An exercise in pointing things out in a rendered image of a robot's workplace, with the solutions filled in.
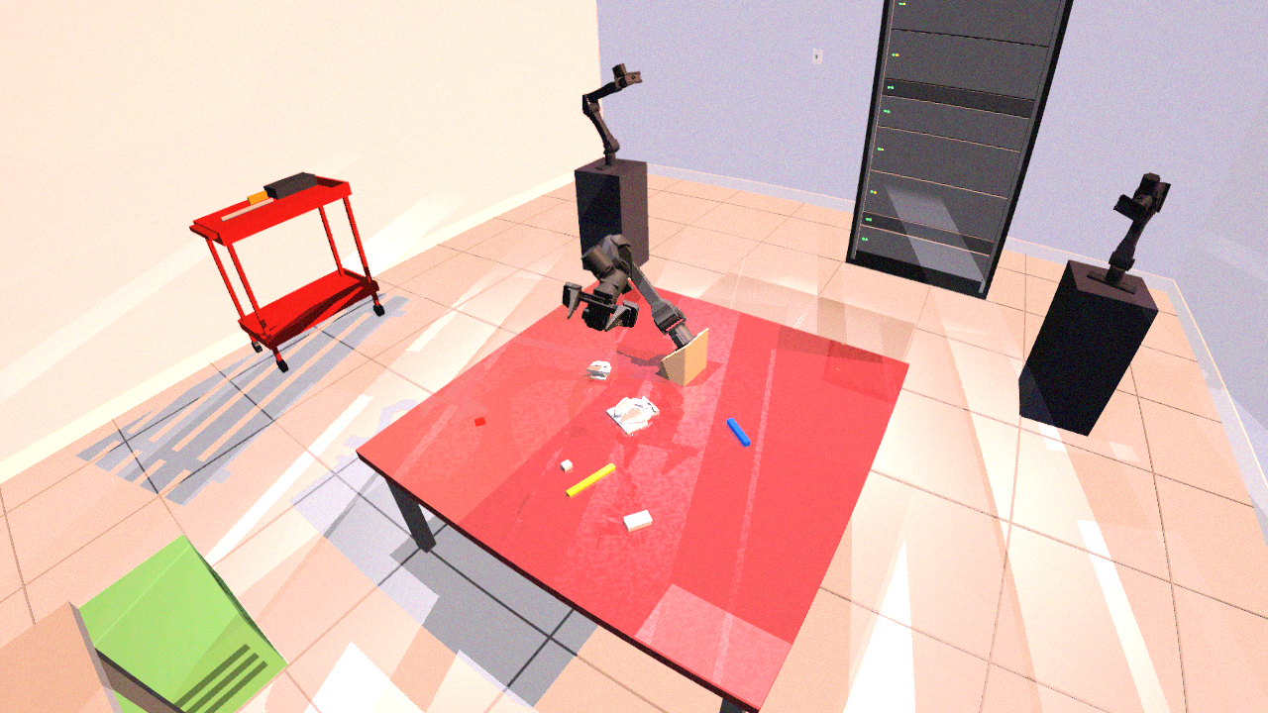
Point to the dark blue flat bar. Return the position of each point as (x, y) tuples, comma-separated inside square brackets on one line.
[(738, 432)]

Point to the yellow long flat bar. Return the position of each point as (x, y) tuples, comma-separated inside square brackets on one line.
[(593, 478)]

